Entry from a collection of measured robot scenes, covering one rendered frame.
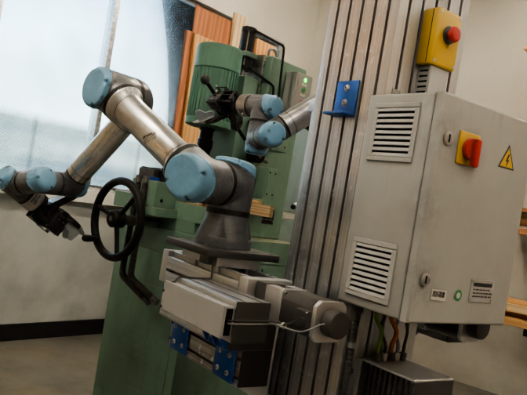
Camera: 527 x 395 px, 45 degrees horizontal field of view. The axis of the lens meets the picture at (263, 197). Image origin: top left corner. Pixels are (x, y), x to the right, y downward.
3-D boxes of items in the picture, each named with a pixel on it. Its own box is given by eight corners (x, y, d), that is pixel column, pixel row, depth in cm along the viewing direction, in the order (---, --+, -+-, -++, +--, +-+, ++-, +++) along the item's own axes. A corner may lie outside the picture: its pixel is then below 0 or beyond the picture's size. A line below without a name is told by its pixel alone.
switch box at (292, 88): (279, 110, 253) (286, 70, 253) (295, 115, 260) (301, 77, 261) (291, 110, 249) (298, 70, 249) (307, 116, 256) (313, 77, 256)
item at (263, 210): (158, 196, 254) (160, 186, 254) (162, 197, 255) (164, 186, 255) (268, 217, 214) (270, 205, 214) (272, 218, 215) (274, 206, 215)
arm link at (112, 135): (159, 78, 192) (69, 181, 211) (134, 69, 183) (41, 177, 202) (176, 106, 188) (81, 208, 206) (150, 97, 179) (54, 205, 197)
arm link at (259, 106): (266, 118, 194) (270, 91, 194) (241, 117, 201) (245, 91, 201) (282, 124, 200) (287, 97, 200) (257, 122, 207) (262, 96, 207)
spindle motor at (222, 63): (175, 122, 240) (188, 41, 240) (208, 131, 253) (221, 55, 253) (205, 124, 228) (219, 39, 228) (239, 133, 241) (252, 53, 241)
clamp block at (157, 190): (128, 201, 225) (132, 176, 225) (158, 205, 235) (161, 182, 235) (154, 207, 215) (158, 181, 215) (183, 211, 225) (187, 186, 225)
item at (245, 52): (229, 67, 250) (236, 26, 250) (243, 73, 256) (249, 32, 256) (243, 67, 245) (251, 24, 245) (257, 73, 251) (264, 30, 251)
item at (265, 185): (245, 195, 244) (249, 164, 244) (256, 197, 249) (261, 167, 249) (263, 198, 238) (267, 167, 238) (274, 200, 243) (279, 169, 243)
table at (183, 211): (91, 201, 240) (94, 186, 240) (154, 209, 263) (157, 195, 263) (197, 226, 200) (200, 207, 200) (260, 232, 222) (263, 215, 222)
